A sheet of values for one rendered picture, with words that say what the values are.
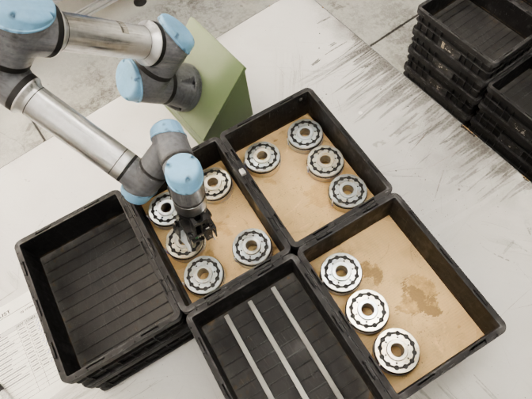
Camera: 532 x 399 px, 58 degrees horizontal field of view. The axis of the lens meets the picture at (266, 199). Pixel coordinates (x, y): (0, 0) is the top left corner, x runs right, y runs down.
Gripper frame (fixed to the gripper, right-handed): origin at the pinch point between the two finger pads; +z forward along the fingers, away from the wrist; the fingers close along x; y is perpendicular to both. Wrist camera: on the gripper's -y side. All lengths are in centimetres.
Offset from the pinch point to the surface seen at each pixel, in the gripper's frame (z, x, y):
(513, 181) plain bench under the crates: 3, 90, 29
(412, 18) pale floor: 63, 171, -93
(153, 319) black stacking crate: 4.8, -19.0, 13.8
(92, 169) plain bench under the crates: 18, -17, -47
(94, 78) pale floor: 86, 4, -156
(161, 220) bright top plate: 0.0, -6.2, -8.5
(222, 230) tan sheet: 1.1, 7.2, 1.9
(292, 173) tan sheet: -2.2, 32.0, -2.9
